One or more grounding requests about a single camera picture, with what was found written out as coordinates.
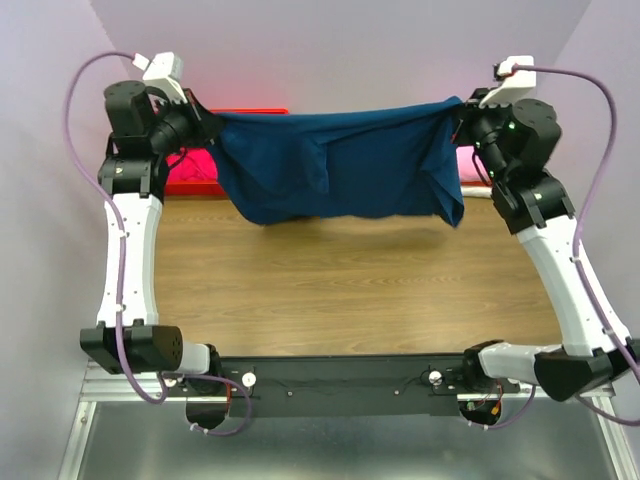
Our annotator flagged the dark blue t shirt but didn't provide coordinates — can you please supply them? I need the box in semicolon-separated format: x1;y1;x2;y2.
209;97;464;227

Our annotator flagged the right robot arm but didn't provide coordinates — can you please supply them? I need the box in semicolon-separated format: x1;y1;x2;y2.
453;88;639;402

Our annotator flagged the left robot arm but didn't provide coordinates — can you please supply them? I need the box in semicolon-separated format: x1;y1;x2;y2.
79;80;225;404

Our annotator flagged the magenta t shirt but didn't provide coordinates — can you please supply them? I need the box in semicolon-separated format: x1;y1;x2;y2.
167;149;218;184

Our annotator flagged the folded pink t shirt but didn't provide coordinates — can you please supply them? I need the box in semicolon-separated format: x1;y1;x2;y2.
456;147;482;185

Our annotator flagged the red plastic bin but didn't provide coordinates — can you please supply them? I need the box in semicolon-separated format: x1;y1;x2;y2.
162;107;290;197

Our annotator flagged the folded cream t shirt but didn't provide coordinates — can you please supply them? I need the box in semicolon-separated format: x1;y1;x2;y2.
461;184;492;199

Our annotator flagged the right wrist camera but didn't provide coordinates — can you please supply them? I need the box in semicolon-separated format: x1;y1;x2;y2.
480;55;537;108

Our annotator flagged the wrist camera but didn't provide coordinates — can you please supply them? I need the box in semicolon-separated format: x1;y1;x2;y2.
132;52;187;104
480;55;537;108

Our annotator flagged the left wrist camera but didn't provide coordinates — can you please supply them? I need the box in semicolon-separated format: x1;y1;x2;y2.
132;52;187;104

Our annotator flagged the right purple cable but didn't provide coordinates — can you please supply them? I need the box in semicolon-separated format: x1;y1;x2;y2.
467;63;640;432

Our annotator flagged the purple cable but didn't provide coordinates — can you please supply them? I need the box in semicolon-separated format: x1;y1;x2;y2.
63;51;251;437
467;63;640;432

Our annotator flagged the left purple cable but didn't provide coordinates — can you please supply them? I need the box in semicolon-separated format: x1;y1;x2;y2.
63;51;251;437

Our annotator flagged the aluminium rail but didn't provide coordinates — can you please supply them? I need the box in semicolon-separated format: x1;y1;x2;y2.
79;355;615;402

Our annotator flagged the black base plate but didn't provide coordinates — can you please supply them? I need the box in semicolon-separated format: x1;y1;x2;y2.
170;353;519;430

